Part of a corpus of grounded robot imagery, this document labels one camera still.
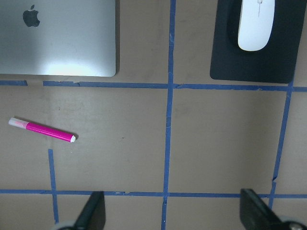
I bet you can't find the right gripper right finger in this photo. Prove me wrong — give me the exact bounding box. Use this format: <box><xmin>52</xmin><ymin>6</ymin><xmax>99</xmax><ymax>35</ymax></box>
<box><xmin>239</xmin><ymin>189</ymin><xmax>288</xmax><ymax>230</ymax></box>

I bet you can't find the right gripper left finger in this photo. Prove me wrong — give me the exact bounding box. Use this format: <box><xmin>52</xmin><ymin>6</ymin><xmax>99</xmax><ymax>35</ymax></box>
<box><xmin>73</xmin><ymin>191</ymin><xmax>106</xmax><ymax>230</ymax></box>

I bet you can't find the pink marker pen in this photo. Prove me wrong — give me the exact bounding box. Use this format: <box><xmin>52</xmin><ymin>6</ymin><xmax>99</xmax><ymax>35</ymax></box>
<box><xmin>8</xmin><ymin>117</ymin><xmax>76</xmax><ymax>143</ymax></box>

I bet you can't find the white computer mouse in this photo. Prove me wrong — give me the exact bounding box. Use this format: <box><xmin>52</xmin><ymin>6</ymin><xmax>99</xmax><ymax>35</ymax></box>
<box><xmin>237</xmin><ymin>0</ymin><xmax>275</xmax><ymax>52</ymax></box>

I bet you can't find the black mousepad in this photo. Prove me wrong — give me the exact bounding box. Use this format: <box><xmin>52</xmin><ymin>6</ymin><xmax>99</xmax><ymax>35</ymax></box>
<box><xmin>210</xmin><ymin>0</ymin><xmax>307</xmax><ymax>83</ymax></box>

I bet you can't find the grey laptop notebook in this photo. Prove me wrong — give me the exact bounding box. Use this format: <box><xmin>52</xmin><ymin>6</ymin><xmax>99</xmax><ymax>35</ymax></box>
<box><xmin>0</xmin><ymin>0</ymin><xmax>116</xmax><ymax>77</ymax></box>

